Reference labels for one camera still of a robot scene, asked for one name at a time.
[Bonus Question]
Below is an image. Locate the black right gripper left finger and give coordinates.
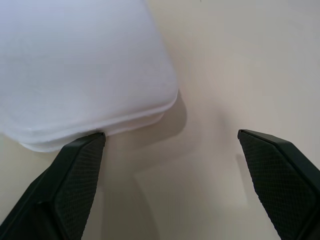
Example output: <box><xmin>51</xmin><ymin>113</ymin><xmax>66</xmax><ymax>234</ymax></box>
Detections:
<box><xmin>0</xmin><ymin>132</ymin><xmax>107</xmax><ymax>240</ymax></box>

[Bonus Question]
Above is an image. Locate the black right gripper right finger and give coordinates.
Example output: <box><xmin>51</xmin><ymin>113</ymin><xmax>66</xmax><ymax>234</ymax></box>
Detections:
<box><xmin>237</xmin><ymin>129</ymin><xmax>320</xmax><ymax>240</ymax></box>

